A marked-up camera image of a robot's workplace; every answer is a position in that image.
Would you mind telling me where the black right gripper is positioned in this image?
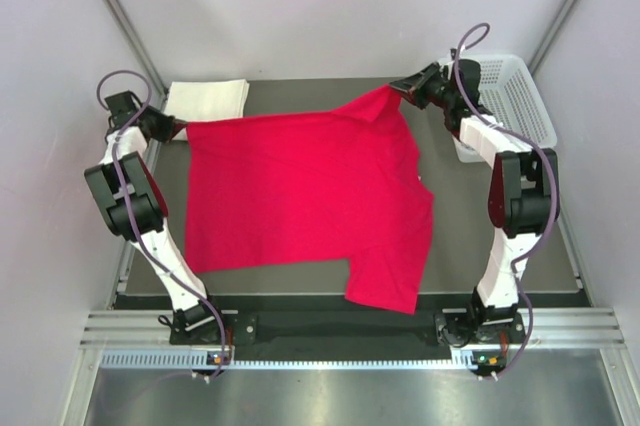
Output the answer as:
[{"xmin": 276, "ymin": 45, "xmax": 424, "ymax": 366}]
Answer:
[{"xmin": 389, "ymin": 63, "xmax": 456, "ymax": 111}]

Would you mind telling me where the pink red t shirt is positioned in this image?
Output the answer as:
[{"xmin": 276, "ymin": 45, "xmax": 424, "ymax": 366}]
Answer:
[{"xmin": 185, "ymin": 86, "xmax": 434, "ymax": 314}]

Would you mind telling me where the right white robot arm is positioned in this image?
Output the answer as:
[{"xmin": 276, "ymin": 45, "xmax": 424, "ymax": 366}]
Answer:
[{"xmin": 390, "ymin": 59, "xmax": 559, "ymax": 342}]

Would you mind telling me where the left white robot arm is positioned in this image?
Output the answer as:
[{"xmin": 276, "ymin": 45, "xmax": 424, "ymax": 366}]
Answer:
[{"xmin": 84, "ymin": 91, "xmax": 227, "ymax": 345}]

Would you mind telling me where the folded cream white t shirt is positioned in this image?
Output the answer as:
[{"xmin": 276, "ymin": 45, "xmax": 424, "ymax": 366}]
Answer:
[{"xmin": 164, "ymin": 79, "xmax": 250, "ymax": 122}]

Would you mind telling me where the white perforated plastic basket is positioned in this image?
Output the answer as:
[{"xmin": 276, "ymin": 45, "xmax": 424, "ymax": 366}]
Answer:
[{"xmin": 462, "ymin": 54, "xmax": 557, "ymax": 149}]

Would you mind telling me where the left aluminium frame post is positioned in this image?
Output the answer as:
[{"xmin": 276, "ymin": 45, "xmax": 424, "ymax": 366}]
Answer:
[{"xmin": 102, "ymin": 0, "xmax": 168, "ymax": 95}]

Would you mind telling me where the aluminium frame post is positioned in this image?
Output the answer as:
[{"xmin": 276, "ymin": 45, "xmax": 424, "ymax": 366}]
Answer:
[
  {"xmin": 528, "ymin": 0, "xmax": 581, "ymax": 76},
  {"xmin": 102, "ymin": 0, "xmax": 168, "ymax": 95}
]

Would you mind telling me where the right aluminium frame post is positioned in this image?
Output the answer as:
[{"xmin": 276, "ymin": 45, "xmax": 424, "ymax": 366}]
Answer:
[{"xmin": 528, "ymin": 0, "xmax": 581, "ymax": 76}]

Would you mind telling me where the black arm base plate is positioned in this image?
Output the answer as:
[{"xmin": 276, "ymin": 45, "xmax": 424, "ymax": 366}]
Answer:
[{"xmin": 158, "ymin": 306, "xmax": 524, "ymax": 347}]

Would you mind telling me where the slotted grey cable duct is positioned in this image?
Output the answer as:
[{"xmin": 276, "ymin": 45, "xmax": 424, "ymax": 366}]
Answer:
[{"xmin": 100, "ymin": 349, "xmax": 498, "ymax": 372}]

